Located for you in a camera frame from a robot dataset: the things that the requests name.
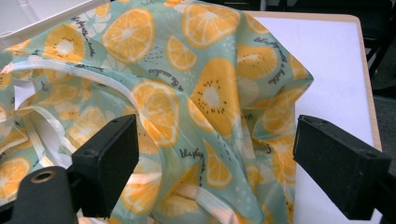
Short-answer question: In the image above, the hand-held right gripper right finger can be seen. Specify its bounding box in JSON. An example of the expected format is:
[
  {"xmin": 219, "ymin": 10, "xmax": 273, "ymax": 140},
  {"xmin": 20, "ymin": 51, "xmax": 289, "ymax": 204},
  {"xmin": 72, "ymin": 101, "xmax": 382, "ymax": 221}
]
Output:
[{"xmin": 292, "ymin": 114, "xmax": 392, "ymax": 221}]

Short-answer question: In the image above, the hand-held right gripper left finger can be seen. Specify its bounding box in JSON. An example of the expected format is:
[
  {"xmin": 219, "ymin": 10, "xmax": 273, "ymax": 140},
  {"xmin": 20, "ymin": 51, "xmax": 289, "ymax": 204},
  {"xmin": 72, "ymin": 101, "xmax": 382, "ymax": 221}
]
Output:
[{"xmin": 66, "ymin": 114, "xmax": 140, "ymax": 218}]

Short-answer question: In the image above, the citrus print fabric bag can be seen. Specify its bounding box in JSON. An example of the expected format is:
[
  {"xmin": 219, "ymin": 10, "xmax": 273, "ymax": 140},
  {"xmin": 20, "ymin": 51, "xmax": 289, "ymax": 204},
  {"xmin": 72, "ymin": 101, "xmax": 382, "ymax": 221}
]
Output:
[{"xmin": 0, "ymin": 0, "xmax": 315, "ymax": 224}]

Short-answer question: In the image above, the white plastic bin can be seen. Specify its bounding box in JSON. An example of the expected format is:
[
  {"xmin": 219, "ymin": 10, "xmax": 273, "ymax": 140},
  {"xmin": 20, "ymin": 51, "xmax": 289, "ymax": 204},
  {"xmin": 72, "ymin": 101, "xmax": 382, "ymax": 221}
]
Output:
[{"xmin": 0, "ymin": 0, "xmax": 110, "ymax": 52}]

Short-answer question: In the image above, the wooden table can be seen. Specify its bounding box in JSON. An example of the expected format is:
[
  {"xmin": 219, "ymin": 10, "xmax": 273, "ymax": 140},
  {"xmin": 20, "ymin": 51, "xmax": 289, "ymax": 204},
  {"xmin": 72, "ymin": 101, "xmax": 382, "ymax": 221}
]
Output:
[{"xmin": 244, "ymin": 10, "xmax": 383, "ymax": 152}]

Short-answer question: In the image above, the white table cover sheet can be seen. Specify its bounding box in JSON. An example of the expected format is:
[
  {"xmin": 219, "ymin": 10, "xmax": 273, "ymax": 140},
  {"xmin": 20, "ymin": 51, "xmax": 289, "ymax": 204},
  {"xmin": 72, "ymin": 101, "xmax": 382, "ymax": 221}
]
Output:
[{"xmin": 252, "ymin": 15, "xmax": 385, "ymax": 224}]

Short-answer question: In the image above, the black metal stand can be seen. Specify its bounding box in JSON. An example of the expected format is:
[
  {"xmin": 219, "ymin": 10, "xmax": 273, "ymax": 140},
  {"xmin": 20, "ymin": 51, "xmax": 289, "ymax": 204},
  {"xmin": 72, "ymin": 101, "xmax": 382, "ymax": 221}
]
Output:
[{"xmin": 362, "ymin": 34, "xmax": 396, "ymax": 80}]

